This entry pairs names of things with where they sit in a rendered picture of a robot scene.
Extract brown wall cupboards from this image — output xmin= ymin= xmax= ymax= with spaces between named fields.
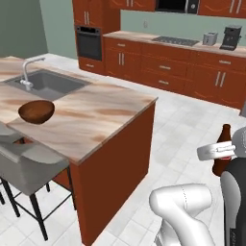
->
xmin=197 ymin=0 xmax=246 ymax=19
xmin=109 ymin=0 xmax=157 ymax=13

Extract tall brown cupboard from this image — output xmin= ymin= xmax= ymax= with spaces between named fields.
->
xmin=71 ymin=0 xmax=122 ymax=77

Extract brown soda bottle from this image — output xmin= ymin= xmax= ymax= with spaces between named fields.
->
xmin=211 ymin=123 xmax=234 ymax=178

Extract brown base cupboards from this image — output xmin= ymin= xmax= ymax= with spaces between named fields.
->
xmin=102 ymin=30 xmax=246 ymax=111

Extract brown wooden bowl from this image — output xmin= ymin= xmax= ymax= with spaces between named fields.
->
xmin=17 ymin=99 xmax=56 ymax=126

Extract silver tap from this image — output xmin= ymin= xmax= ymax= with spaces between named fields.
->
xmin=19 ymin=57 xmax=47 ymax=92

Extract silver toaster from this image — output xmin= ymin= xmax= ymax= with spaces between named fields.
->
xmin=202 ymin=31 xmax=219 ymax=47

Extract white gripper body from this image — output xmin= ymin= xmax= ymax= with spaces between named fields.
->
xmin=196 ymin=141 xmax=236 ymax=162

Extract grey stool with black legs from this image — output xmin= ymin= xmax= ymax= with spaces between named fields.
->
xmin=0 ymin=122 xmax=25 ymax=207
xmin=0 ymin=140 xmax=77 ymax=242

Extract brown kitchen island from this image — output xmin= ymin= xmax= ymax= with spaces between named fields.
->
xmin=0 ymin=56 xmax=159 ymax=246

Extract grey hob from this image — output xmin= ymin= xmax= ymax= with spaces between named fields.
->
xmin=151 ymin=35 xmax=201 ymax=47

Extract grey fridge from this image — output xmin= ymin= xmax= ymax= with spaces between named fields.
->
xmin=238 ymin=101 xmax=246 ymax=118

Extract black coffee machine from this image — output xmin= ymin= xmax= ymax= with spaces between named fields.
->
xmin=219 ymin=25 xmax=243 ymax=52

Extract grey sink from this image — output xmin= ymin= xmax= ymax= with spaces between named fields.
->
xmin=3 ymin=68 xmax=92 ymax=102

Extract black microwave oven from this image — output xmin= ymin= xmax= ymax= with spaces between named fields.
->
xmin=155 ymin=0 xmax=201 ymax=15

